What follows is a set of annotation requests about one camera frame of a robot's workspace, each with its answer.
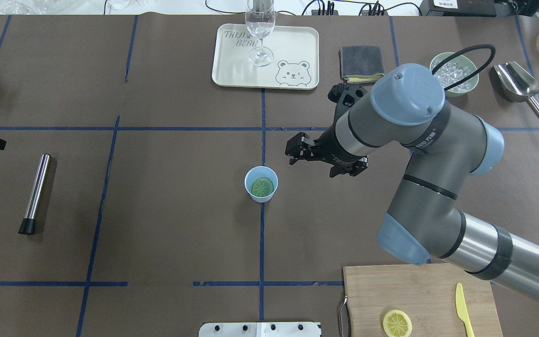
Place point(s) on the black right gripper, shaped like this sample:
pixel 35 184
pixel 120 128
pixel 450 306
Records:
pixel 326 146

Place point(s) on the yellow lemon slice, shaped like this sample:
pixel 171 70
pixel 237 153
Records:
pixel 396 323

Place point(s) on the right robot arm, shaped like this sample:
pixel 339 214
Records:
pixel 448 145

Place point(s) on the light blue cup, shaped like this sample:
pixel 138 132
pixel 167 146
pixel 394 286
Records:
pixel 255 173

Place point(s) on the cream bear tray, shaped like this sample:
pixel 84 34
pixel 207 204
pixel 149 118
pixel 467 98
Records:
pixel 290 59

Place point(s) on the grey folded cloth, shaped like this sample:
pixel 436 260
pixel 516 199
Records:
pixel 361 63

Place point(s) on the steel muddler black tip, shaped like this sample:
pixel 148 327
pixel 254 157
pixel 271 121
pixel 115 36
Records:
pixel 28 224

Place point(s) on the clear wine glass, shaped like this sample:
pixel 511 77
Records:
pixel 260 19

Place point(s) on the green bowl of ice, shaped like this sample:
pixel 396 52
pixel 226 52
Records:
pixel 454 71

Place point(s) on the wooden cutting board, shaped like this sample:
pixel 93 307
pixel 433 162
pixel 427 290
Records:
pixel 426 293

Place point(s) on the steel ice scoop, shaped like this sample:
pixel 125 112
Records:
pixel 518 84

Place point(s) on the yellow plastic knife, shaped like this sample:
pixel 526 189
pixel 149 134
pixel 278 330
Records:
pixel 462 311

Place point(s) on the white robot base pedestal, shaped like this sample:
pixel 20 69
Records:
pixel 260 329

